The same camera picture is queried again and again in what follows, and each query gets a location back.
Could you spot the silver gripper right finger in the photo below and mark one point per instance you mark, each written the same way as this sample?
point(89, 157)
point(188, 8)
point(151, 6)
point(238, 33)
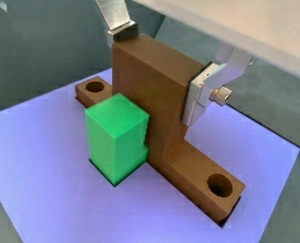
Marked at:
point(206, 87)

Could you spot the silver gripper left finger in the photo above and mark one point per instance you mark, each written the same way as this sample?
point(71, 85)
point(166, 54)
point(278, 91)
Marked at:
point(119, 27)

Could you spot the brown T-shaped block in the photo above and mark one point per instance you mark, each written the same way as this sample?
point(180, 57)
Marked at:
point(151, 75)

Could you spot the green U-shaped block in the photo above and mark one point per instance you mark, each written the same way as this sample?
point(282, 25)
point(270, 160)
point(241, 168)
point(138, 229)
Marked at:
point(117, 125)

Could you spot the purple base block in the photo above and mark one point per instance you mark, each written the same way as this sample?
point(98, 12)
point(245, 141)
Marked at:
point(61, 202)

